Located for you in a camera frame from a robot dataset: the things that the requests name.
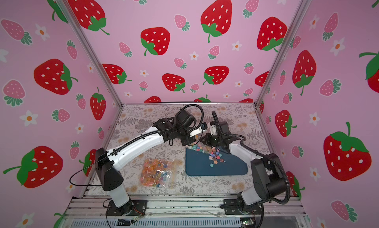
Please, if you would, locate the ziploc bag of lollipops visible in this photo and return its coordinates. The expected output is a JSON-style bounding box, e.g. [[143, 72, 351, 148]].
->
[[140, 158, 176, 189]]

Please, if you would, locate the ziploc bag of star candies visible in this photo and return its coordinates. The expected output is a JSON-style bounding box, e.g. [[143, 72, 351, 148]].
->
[[187, 142, 212, 155]]

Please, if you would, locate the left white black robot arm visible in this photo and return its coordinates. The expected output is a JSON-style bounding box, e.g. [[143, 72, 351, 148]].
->
[[93, 104, 208, 209]]

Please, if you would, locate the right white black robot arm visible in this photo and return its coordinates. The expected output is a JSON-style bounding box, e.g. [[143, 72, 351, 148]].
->
[[200, 121, 291, 212]]

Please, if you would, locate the pile of star candies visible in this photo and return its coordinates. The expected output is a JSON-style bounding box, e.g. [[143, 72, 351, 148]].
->
[[208, 148, 227, 168]]

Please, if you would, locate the dark teal rectangular mat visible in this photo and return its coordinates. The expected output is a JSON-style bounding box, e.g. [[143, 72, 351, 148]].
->
[[185, 148, 248, 177]]

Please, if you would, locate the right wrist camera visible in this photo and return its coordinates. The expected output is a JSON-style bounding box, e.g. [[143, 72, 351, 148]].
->
[[209, 121, 219, 136]]

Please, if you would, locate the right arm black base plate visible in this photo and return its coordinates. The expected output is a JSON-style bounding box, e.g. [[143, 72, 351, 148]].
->
[[220, 198, 263, 215]]

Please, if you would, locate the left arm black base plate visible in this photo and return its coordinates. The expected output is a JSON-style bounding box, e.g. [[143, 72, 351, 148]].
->
[[106, 200, 148, 216]]

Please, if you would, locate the aluminium rail frame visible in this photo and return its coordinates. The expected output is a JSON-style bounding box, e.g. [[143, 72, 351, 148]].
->
[[58, 194, 312, 228]]

